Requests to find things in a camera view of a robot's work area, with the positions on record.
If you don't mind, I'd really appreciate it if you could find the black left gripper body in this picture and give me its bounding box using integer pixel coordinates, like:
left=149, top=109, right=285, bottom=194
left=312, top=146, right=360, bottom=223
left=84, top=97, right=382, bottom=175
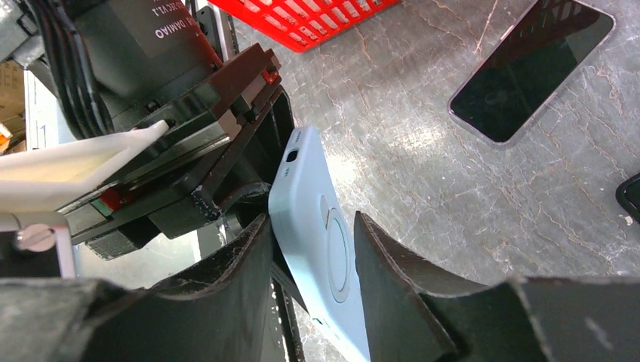
left=63, top=44, right=281, bottom=260

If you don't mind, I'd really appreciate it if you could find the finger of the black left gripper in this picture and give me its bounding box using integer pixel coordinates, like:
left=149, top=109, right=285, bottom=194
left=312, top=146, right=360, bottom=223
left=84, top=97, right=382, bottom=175
left=199, top=85, right=294, bottom=225

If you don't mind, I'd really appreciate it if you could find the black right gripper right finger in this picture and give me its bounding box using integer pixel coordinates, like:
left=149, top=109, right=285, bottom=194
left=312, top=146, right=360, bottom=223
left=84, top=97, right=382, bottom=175
left=354, top=212, right=639, bottom=361

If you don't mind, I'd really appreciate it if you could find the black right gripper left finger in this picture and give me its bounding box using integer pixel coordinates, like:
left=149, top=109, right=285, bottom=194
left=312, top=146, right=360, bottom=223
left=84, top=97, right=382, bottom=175
left=1, top=213, right=272, bottom=361

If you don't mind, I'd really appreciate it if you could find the light blue phone case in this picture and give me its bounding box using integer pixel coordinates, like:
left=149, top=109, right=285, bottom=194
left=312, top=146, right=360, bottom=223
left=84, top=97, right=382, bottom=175
left=268, top=126, right=371, bottom=361

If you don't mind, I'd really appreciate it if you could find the black smartphone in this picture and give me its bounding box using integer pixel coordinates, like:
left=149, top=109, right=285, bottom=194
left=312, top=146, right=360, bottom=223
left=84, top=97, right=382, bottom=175
left=448, top=1, right=615, bottom=146

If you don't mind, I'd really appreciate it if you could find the black phone in black case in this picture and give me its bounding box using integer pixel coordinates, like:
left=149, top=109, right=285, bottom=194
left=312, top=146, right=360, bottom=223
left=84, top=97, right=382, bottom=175
left=615, top=173, right=640, bottom=222

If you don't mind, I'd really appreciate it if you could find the red plastic shopping basket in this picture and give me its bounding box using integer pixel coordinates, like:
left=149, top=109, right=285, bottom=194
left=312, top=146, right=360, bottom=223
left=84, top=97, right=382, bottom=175
left=210, top=0, right=398, bottom=53

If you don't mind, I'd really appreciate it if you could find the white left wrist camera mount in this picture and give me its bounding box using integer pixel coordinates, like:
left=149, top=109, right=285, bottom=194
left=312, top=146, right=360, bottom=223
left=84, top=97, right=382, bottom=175
left=1, top=121, right=169, bottom=278

